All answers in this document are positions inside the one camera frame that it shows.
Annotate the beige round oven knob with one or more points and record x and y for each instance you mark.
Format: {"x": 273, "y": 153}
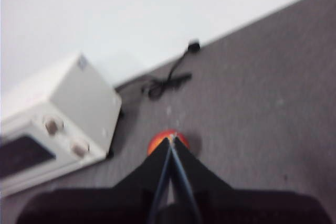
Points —
{"x": 79, "y": 148}
{"x": 51, "y": 126}

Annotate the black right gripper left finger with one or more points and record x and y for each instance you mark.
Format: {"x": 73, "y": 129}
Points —
{"x": 105, "y": 205}

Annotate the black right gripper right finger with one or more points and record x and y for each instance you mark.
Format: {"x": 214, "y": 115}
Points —
{"x": 236, "y": 205}

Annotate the cream white toaster oven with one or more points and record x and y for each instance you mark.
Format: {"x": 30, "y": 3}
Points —
{"x": 86, "y": 98}

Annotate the red yellow apple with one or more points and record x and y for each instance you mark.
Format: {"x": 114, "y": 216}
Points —
{"x": 155, "y": 142}

